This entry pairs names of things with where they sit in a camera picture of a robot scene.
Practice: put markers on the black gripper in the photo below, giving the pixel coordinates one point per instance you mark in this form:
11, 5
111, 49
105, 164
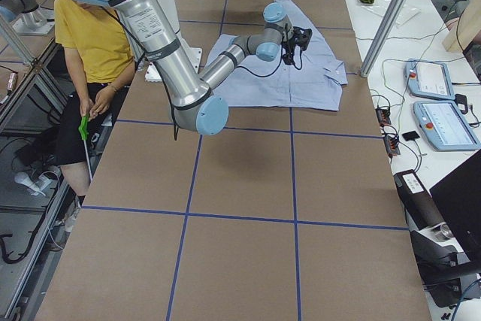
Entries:
288, 49

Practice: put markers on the blue striped button shirt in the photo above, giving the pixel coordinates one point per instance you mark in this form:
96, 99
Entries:
257, 71

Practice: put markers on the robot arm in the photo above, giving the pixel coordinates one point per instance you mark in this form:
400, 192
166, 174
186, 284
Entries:
194, 106

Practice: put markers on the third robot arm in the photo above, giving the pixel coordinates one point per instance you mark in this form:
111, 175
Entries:
10, 9

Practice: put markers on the far teach pendant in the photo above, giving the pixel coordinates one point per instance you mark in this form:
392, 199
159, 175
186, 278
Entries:
429, 79

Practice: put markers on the teach pendant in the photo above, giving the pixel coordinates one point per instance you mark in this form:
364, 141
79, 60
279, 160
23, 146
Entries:
429, 79
444, 126

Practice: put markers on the near teach pendant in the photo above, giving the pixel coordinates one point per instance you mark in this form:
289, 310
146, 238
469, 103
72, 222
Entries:
444, 126

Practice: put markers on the brown table mat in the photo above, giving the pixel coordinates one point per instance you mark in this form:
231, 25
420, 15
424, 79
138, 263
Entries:
287, 214

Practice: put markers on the person in yellow shirt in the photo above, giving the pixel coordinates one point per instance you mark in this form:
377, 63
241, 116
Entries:
101, 66

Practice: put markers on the black monitor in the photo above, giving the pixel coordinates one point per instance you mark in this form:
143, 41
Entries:
457, 197

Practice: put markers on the aluminium frame post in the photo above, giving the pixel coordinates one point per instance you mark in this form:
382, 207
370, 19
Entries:
381, 35

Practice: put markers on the green handled grabber tool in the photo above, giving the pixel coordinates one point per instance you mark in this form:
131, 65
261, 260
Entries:
83, 130

